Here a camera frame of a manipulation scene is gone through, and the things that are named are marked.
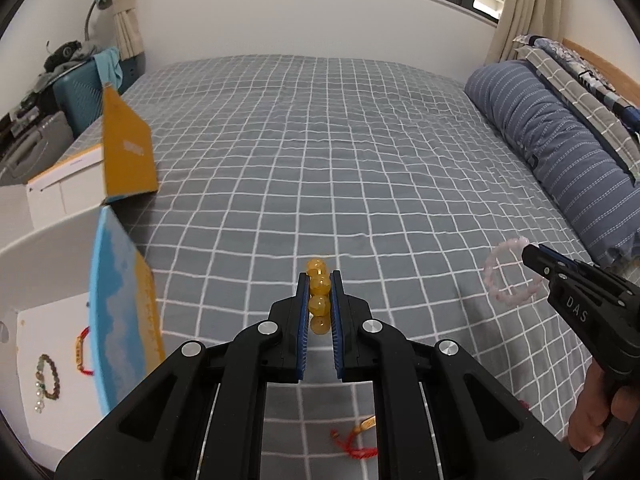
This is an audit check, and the person's right hand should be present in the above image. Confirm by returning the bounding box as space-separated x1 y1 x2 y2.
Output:
567 359 640 456

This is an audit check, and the brown green bead bracelet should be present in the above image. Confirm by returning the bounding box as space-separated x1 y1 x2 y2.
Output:
34 354 62 401

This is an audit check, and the pale pink bead bracelet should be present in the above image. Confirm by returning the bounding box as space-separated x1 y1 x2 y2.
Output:
482 236 548 306

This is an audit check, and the small pearl bracelet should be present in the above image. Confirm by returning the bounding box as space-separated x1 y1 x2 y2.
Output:
32 382 52 414

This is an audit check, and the dark blue cabinet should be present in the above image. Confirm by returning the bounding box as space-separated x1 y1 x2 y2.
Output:
120 55 147 87

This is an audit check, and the red cord bracelet gold tube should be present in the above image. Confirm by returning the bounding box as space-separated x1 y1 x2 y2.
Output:
330 412 381 460
75 325 96 377

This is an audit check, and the grey checked bed sheet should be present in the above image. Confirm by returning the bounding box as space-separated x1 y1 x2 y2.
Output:
65 55 640 480

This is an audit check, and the grey bag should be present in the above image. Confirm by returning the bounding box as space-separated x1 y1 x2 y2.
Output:
0 110 76 187

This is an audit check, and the teal suitcase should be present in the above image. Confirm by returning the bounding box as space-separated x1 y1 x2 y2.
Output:
52 60 110 137

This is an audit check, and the beige curtain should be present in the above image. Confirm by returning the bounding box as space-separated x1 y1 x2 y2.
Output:
111 0 147 61
482 0 563 66

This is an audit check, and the wooden headboard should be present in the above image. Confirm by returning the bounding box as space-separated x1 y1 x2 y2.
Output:
562 37 640 111

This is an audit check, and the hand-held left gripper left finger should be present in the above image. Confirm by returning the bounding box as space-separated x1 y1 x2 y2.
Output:
54 271 311 480

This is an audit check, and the dark clothes pile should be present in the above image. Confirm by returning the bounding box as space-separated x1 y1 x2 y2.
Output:
42 39 97 74

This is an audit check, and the teal cloth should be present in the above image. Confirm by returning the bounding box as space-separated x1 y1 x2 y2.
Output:
92 49 124 96

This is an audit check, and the grey checked pillow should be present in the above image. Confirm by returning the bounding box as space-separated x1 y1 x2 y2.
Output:
520 45 640 181

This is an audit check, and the navy white plaid pillow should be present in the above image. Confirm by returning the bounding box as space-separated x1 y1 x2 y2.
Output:
512 34 640 121

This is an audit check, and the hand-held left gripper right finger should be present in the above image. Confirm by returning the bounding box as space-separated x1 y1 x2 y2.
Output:
329 270 583 480

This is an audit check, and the yellow bead bracelet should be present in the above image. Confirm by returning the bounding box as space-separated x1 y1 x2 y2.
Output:
306 257 333 336

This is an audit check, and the white box with blue flap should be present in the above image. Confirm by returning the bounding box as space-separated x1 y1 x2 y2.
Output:
0 85 166 471

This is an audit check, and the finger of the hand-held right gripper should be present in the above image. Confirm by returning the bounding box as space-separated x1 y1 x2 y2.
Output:
540 244 627 287
521 243 569 287

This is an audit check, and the blue striped pillow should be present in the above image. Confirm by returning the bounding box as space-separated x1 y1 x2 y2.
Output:
464 60 640 268

